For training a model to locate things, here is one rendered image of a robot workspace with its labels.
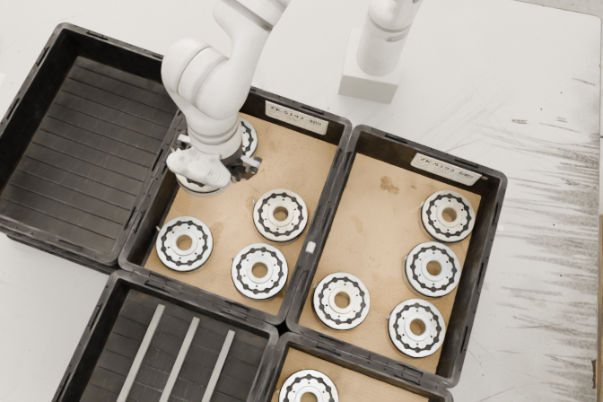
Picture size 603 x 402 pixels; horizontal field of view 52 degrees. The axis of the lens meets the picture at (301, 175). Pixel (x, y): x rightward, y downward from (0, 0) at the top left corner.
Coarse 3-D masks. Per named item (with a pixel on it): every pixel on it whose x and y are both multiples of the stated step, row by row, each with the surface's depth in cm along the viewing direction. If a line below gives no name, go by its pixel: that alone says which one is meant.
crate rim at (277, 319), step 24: (264, 96) 115; (336, 120) 114; (168, 168) 109; (336, 168) 112; (144, 216) 106; (312, 240) 106; (120, 264) 103; (192, 288) 102; (288, 288) 103; (240, 312) 101; (264, 312) 102
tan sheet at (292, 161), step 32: (256, 128) 124; (288, 160) 122; (320, 160) 122; (224, 192) 119; (256, 192) 119; (320, 192) 120; (224, 224) 116; (224, 256) 114; (288, 256) 115; (224, 288) 112
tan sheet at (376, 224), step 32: (352, 192) 120; (384, 192) 121; (416, 192) 121; (352, 224) 118; (384, 224) 118; (416, 224) 119; (352, 256) 116; (384, 256) 116; (384, 288) 114; (384, 320) 112; (448, 320) 113; (384, 352) 110
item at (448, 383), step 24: (408, 144) 113; (480, 168) 113; (336, 192) 109; (504, 192) 111; (312, 264) 105; (480, 264) 107; (480, 288) 105; (288, 312) 102; (312, 336) 101; (384, 360) 100; (456, 360) 101; (456, 384) 100
